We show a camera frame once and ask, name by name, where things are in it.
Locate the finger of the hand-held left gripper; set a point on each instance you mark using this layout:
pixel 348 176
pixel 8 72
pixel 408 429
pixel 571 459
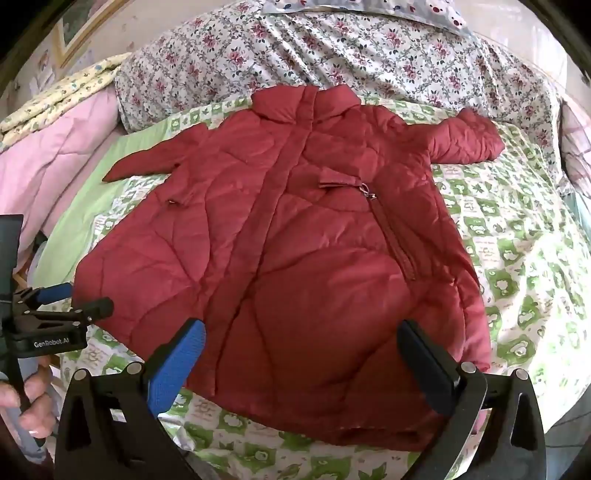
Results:
pixel 53 293
pixel 90 308

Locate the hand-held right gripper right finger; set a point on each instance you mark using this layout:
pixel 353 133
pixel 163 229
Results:
pixel 427 369

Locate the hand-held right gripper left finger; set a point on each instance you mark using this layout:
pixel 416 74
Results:
pixel 183 357

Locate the red padded jacket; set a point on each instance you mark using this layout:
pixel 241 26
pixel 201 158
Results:
pixel 286 258

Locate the person's left hand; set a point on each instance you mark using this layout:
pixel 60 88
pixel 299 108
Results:
pixel 39 401

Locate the pink quilt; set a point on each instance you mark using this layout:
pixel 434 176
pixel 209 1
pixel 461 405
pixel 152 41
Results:
pixel 60 157

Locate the green printed blanket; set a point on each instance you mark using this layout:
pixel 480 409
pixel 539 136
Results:
pixel 517 249

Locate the yellow floral quilt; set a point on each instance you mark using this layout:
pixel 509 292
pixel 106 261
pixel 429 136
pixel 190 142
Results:
pixel 64 90

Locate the floral bed sheet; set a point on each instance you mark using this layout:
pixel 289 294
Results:
pixel 351 50

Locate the grey dotted pillow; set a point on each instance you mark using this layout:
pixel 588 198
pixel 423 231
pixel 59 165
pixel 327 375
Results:
pixel 369 11

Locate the framed wall picture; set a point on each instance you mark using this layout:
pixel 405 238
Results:
pixel 78 25

